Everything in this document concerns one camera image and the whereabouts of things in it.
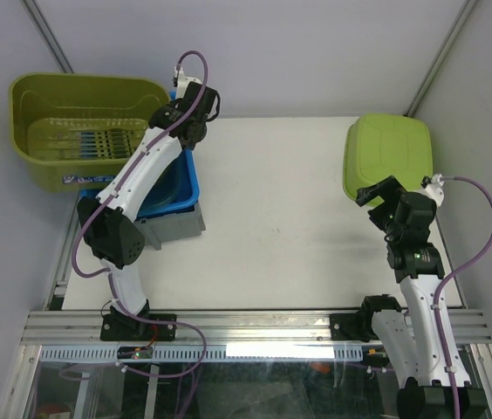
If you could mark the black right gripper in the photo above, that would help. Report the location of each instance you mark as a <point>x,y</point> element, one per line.
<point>389,189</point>

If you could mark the bright green plastic tub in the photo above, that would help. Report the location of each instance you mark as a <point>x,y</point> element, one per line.
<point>378,145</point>

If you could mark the olive green slotted basket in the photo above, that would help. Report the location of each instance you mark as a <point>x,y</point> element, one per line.
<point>77,131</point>

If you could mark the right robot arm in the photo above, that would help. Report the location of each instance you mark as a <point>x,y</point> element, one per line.
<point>420,344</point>

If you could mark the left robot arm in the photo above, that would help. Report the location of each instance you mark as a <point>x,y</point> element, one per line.
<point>108,220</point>

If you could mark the clear container inside bin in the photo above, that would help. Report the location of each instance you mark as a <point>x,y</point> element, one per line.
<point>167,187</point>

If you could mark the grey plastic crate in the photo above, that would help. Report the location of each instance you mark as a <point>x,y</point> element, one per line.
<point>172,227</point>

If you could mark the blue plastic bin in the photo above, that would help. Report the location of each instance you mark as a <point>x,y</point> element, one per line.
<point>187,196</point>

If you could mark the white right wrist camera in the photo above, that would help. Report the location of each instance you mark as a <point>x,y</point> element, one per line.
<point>432,187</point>

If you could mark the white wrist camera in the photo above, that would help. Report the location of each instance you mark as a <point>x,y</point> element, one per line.
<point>180,80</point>
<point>432,187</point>

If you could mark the white slotted cable duct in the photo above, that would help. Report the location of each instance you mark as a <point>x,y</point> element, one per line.
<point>232,352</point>

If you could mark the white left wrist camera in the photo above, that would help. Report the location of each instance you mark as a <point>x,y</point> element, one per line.
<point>180,80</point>

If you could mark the aluminium rail frame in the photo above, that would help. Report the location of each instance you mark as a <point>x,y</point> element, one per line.
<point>275,272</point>

